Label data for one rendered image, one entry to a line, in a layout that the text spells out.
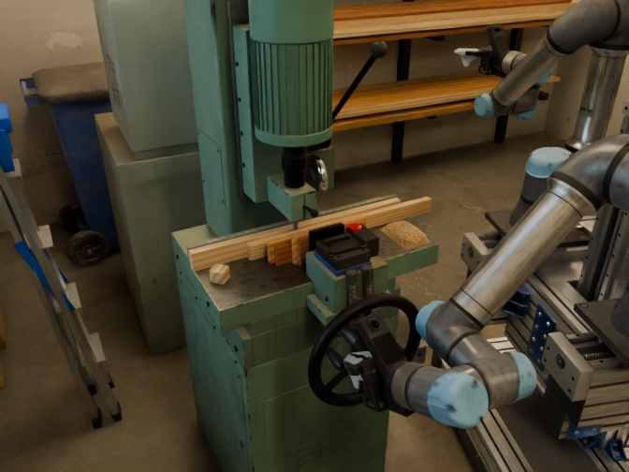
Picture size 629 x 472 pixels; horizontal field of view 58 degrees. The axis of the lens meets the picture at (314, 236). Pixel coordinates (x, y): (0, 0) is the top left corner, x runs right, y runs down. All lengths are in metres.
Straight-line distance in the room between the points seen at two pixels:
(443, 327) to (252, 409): 0.63
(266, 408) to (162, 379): 1.02
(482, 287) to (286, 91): 0.56
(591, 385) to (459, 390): 0.63
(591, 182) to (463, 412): 0.42
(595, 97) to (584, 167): 0.77
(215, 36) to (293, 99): 0.28
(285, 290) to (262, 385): 0.26
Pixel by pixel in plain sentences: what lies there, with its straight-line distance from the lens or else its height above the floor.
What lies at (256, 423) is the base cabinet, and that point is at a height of 0.52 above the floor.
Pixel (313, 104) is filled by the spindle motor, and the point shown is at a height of 1.29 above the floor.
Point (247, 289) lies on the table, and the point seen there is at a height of 0.90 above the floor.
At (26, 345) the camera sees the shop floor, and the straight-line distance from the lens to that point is 2.82.
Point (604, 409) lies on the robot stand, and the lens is 1.53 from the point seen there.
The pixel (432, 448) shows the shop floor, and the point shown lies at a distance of 2.18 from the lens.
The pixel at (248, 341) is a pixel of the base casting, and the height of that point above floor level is 0.79.
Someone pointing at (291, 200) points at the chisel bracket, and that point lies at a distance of 1.33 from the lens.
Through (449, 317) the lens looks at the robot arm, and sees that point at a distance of 1.00.
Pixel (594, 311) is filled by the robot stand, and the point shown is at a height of 0.82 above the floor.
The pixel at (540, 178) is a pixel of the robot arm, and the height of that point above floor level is 0.99.
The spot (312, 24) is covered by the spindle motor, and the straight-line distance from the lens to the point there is 1.19.
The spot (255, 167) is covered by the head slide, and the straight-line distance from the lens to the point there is 1.41.
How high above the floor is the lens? 1.64
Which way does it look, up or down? 29 degrees down
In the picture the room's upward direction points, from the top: straight up
